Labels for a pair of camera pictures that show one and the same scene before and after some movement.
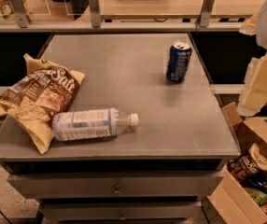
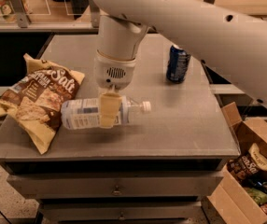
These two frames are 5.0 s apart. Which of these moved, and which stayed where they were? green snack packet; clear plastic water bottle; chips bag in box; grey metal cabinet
Moved: clear plastic water bottle
Stayed: chips bag in box; green snack packet; grey metal cabinet
